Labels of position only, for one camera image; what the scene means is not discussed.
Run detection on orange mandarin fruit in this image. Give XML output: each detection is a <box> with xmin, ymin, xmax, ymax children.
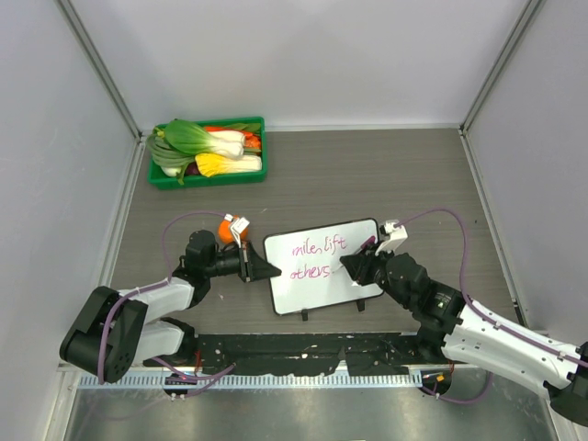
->
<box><xmin>217</xmin><ymin>214</ymin><xmax>249</xmax><ymax>244</ymax></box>

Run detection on white slotted cable duct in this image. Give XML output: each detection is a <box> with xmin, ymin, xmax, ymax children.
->
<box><xmin>103</xmin><ymin>369</ymin><xmax>423</xmax><ymax>390</ymax></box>

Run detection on green plastic vegetable tray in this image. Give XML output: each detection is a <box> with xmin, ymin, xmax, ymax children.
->
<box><xmin>145</xmin><ymin>117</ymin><xmax>268</xmax><ymax>190</ymax></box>

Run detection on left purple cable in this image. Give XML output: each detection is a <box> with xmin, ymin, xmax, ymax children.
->
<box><xmin>97</xmin><ymin>209</ymin><xmax>238</xmax><ymax>399</ymax></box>

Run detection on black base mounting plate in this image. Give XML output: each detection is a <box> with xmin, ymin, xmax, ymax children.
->
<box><xmin>162</xmin><ymin>333</ymin><xmax>451</xmax><ymax>377</ymax></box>

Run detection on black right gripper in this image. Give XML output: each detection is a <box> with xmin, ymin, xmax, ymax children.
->
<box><xmin>341</xmin><ymin>240</ymin><xmax>413</xmax><ymax>309</ymax></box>

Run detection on green white bok choy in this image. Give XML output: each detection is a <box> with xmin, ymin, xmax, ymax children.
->
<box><xmin>163</xmin><ymin>119</ymin><xmax>244</xmax><ymax>159</ymax></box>

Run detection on white marker with magenta cap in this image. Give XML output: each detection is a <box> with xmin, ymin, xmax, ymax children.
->
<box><xmin>332</xmin><ymin>235</ymin><xmax>376</xmax><ymax>273</ymax></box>

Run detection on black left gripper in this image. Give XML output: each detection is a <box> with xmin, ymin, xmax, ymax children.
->
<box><xmin>204</xmin><ymin>238</ymin><xmax>279</xmax><ymax>282</ymax></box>

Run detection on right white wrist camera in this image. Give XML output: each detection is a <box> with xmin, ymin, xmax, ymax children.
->
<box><xmin>375</xmin><ymin>220</ymin><xmax>408</xmax><ymax>255</ymax></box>

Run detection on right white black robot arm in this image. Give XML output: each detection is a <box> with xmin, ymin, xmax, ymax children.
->
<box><xmin>340</xmin><ymin>246</ymin><xmax>587</xmax><ymax>425</ymax></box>

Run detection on green long vegetable stalks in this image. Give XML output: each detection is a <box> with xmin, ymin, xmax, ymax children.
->
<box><xmin>145</xmin><ymin>127</ymin><xmax>195</xmax><ymax>186</ymax></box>

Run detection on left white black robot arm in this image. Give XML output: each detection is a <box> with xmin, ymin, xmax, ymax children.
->
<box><xmin>59</xmin><ymin>230</ymin><xmax>281</xmax><ymax>383</ymax></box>

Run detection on small white whiteboard black frame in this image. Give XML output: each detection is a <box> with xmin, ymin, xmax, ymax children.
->
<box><xmin>263</xmin><ymin>218</ymin><xmax>382</xmax><ymax>315</ymax></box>

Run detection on yellow white napa cabbage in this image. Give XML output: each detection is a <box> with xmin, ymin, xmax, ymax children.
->
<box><xmin>195</xmin><ymin>153</ymin><xmax>263</xmax><ymax>177</ymax></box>

